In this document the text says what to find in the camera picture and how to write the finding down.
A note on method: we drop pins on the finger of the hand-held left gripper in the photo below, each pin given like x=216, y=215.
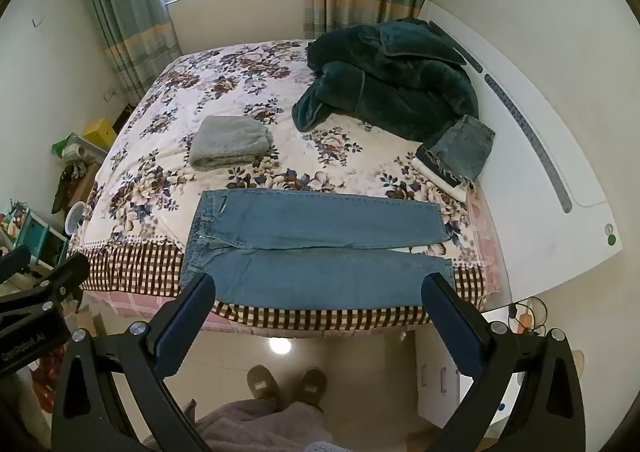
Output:
x=12, y=262
x=55, y=284

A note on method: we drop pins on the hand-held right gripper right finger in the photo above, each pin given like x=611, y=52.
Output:
x=452, y=327

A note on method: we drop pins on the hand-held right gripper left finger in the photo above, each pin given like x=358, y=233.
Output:
x=187, y=322

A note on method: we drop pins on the blue denim pants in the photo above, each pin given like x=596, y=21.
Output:
x=310, y=227

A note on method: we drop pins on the teal shelf rack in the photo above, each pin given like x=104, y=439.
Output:
x=37, y=234

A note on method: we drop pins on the dark red cloth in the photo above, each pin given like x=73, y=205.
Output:
x=47, y=382

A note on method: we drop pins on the white nightstand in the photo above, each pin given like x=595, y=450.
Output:
x=435, y=382

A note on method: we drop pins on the brown slipper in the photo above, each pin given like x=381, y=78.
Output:
x=311, y=388
x=264, y=386

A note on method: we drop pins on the wooden side table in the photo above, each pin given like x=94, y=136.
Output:
x=80, y=187

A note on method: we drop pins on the white headboard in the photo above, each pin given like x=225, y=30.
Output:
x=530, y=232

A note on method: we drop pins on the green plastic bag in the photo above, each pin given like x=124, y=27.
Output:
x=59, y=148

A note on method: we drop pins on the clear plastic container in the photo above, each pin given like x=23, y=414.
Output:
x=82, y=152

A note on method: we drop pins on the white folded cloth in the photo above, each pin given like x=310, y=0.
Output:
x=445, y=186

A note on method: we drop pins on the yellow box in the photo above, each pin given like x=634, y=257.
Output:
x=100, y=132

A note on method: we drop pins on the dark folded cloth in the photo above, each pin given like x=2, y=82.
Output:
x=426, y=158

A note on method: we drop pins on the black bedside stand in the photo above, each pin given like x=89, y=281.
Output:
x=122, y=118

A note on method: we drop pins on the folded faded denim garment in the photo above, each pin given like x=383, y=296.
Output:
x=462, y=147

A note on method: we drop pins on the gray folded towel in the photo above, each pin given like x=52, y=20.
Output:
x=230, y=142

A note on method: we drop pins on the dark green fleece blanket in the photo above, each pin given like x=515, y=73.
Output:
x=400, y=92

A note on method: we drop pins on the floral blanket with checkered border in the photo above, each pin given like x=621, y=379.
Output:
x=240, y=82

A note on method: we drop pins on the wall outlet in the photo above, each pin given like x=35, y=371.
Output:
x=110, y=94

